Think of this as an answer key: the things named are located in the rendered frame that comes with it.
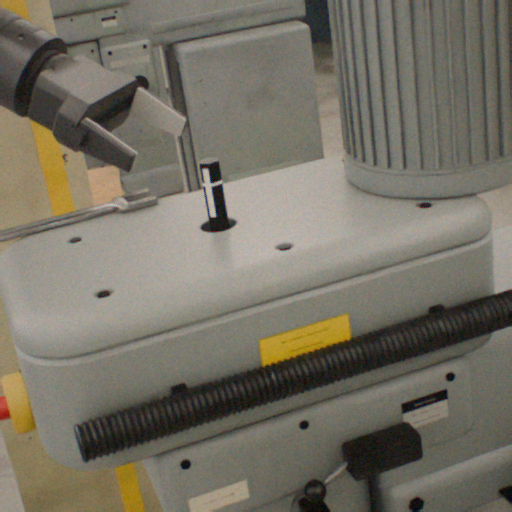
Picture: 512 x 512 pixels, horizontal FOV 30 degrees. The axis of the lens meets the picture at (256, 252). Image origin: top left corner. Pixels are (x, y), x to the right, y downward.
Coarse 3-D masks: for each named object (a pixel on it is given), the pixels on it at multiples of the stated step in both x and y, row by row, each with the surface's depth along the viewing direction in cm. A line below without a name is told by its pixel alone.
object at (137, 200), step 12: (132, 192) 104; (144, 192) 104; (108, 204) 102; (120, 204) 101; (132, 204) 101; (144, 204) 101; (156, 204) 102; (60, 216) 100; (72, 216) 100; (84, 216) 100; (96, 216) 101; (12, 228) 99; (24, 228) 99; (36, 228) 99; (48, 228) 99; (0, 240) 98
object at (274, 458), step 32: (384, 384) 94; (416, 384) 94; (448, 384) 96; (288, 416) 91; (320, 416) 92; (352, 416) 93; (384, 416) 94; (416, 416) 96; (448, 416) 97; (192, 448) 88; (224, 448) 89; (256, 448) 90; (288, 448) 92; (320, 448) 93; (160, 480) 89; (192, 480) 89; (224, 480) 90; (256, 480) 92; (288, 480) 93; (320, 480) 94
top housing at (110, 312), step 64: (192, 192) 104; (256, 192) 101; (320, 192) 98; (0, 256) 96; (64, 256) 92; (128, 256) 90; (192, 256) 88; (256, 256) 86; (320, 256) 85; (384, 256) 87; (448, 256) 89; (64, 320) 80; (128, 320) 80; (192, 320) 82; (256, 320) 84; (320, 320) 87; (384, 320) 89; (64, 384) 81; (128, 384) 82; (192, 384) 84; (64, 448) 84
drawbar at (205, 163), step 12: (204, 168) 91; (216, 168) 91; (204, 180) 91; (216, 180) 91; (204, 192) 92; (216, 192) 92; (216, 204) 92; (216, 216) 93; (216, 228) 93; (228, 228) 94
